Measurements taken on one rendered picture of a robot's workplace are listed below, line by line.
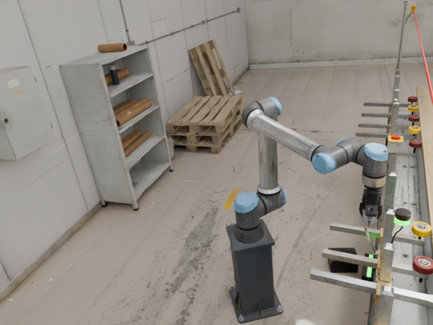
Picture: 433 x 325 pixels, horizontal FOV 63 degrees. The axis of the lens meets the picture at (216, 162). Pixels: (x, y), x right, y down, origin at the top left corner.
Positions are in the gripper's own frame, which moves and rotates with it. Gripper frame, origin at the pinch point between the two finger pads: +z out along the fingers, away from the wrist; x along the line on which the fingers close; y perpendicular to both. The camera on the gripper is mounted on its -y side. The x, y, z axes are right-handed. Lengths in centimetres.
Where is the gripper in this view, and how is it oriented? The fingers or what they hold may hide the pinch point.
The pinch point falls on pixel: (368, 224)
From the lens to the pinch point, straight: 172.0
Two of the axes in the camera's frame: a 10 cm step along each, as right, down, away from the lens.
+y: 4.2, -4.5, 7.9
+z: 1.2, 8.9, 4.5
